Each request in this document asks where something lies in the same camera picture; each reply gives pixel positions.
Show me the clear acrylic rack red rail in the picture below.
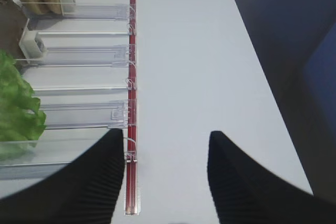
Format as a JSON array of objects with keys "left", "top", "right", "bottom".
[{"left": 1, "top": 0, "right": 139, "bottom": 215}]

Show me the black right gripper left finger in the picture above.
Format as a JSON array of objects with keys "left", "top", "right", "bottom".
[{"left": 1, "top": 129, "right": 124, "bottom": 223}]

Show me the brown meat patty in rack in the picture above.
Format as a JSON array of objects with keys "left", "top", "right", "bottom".
[{"left": 1, "top": 0, "right": 27, "bottom": 59}]

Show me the green lettuce leaf in rack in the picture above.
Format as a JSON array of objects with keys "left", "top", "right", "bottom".
[{"left": 1, "top": 50, "right": 46, "bottom": 160}]

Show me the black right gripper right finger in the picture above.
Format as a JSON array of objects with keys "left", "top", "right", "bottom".
[{"left": 207, "top": 131, "right": 335, "bottom": 223}]

